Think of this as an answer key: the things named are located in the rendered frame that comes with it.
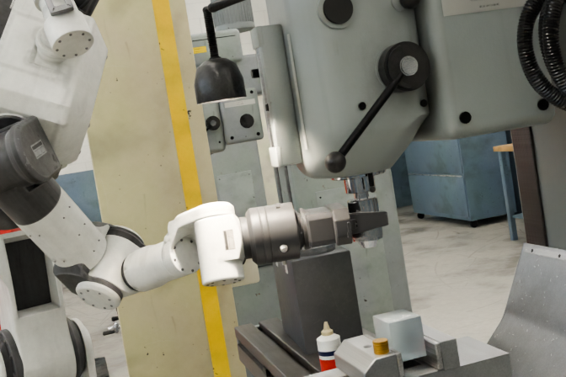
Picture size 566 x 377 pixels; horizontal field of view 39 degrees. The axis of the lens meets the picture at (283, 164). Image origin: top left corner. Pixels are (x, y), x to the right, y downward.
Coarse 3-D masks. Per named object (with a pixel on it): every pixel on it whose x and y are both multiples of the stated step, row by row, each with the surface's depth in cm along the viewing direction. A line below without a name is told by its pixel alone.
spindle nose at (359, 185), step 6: (348, 180) 122; (354, 180) 121; (360, 180) 121; (366, 180) 121; (348, 186) 122; (354, 186) 121; (360, 186) 121; (366, 186) 121; (348, 192) 122; (354, 192) 122; (360, 192) 121
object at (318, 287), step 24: (288, 264) 157; (312, 264) 154; (336, 264) 155; (288, 288) 161; (312, 288) 154; (336, 288) 155; (288, 312) 166; (312, 312) 154; (336, 312) 155; (312, 336) 154
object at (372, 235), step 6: (372, 204) 122; (354, 210) 122; (360, 210) 121; (366, 210) 121; (372, 210) 122; (378, 210) 123; (378, 228) 122; (354, 234) 123; (360, 234) 122; (366, 234) 122; (372, 234) 122; (378, 234) 122; (354, 240) 123; (360, 240) 122; (366, 240) 122; (372, 240) 122
